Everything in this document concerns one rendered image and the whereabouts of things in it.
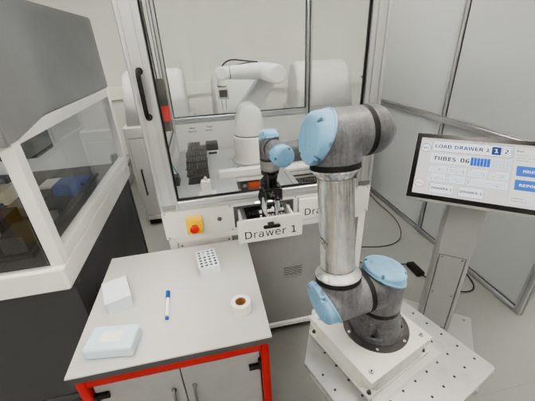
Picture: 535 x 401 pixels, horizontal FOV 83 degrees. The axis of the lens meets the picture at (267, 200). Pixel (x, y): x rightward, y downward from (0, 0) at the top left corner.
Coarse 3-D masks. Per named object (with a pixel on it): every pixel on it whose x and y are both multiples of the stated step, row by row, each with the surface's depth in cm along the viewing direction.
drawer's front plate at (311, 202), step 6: (300, 198) 147; (306, 198) 147; (312, 198) 147; (300, 204) 147; (306, 204) 148; (312, 204) 148; (300, 210) 148; (306, 210) 149; (306, 216) 151; (312, 216) 151
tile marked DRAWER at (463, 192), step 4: (460, 188) 130; (464, 188) 130; (468, 188) 129; (472, 188) 128; (476, 188) 128; (460, 192) 130; (464, 192) 129; (468, 192) 129; (472, 192) 128; (476, 192) 128; (480, 192) 127; (460, 196) 129; (464, 196) 129; (468, 196) 128; (472, 196) 128; (476, 196) 127; (480, 196) 127
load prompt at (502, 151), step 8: (440, 144) 138; (448, 144) 136; (456, 144) 135; (464, 144) 134; (472, 144) 133; (480, 144) 131; (456, 152) 134; (464, 152) 133; (472, 152) 132; (480, 152) 131; (488, 152) 130; (496, 152) 128; (504, 152) 127; (512, 152) 126
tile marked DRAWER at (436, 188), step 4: (432, 184) 135; (436, 184) 134; (440, 184) 133; (444, 184) 133; (432, 188) 134; (436, 188) 134; (440, 188) 133; (444, 188) 132; (448, 188) 132; (452, 188) 131; (428, 192) 134; (432, 192) 134; (436, 192) 133; (440, 192) 133; (444, 192) 132; (448, 192) 131; (452, 192) 131
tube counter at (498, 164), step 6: (462, 156) 133; (462, 162) 132; (468, 162) 131; (474, 162) 130; (480, 162) 130; (486, 162) 129; (492, 162) 128; (498, 162) 127; (504, 162) 126; (510, 162) 125; (492, 168) 127; (498, 168) 127; (504, 168) 126; (510, 168) 125
